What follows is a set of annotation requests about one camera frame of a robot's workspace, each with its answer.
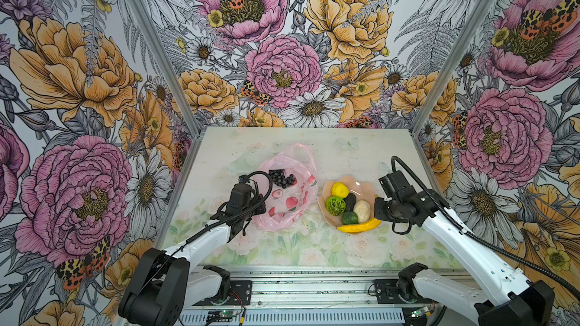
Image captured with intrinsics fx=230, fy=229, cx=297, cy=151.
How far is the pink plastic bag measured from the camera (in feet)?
2.94

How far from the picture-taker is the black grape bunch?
1002 millimetres

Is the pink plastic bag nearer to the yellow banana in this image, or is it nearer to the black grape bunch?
the black grape bunch
